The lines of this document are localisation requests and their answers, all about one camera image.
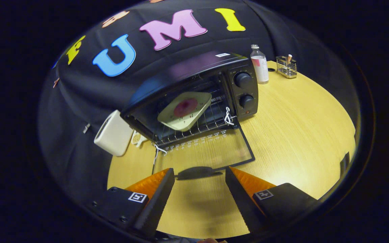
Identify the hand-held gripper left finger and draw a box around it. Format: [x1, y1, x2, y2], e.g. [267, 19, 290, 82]
[93, 168, 176, 238]

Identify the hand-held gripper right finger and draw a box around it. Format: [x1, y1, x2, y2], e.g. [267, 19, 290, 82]
[225, 166, 320, 235]

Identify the square cherry print plate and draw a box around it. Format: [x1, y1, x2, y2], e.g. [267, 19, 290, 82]
[157, 91, 212, 132]

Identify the round pink ham slice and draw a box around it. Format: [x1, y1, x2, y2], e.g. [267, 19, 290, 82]
[174, 98, 198, 117]

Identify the black toaster oven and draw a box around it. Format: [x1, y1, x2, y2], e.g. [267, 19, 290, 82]
[120, 51, 259, 181]

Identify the white bread toaster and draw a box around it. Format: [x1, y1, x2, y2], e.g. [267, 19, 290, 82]
[94, 110, 135, 157]

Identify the clear glass bottle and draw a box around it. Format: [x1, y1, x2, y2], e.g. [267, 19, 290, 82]
[250, 44, 269, 84]

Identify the metal wire basket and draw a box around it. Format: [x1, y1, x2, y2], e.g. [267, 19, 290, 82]
[276, 56, 297, 79]

